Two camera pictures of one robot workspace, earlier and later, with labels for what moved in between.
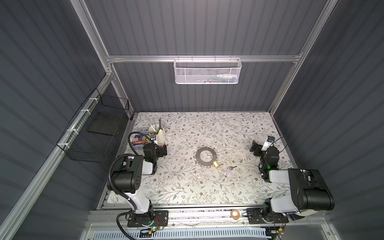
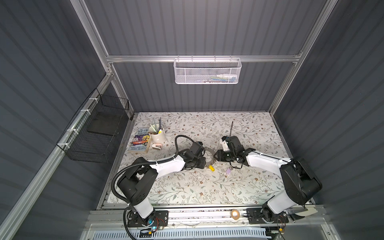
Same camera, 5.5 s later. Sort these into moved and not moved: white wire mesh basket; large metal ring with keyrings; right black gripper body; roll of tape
Moved: right black gripper body
Not moved: white wire mesh basket; roll of tape; large metal ring with keyrings
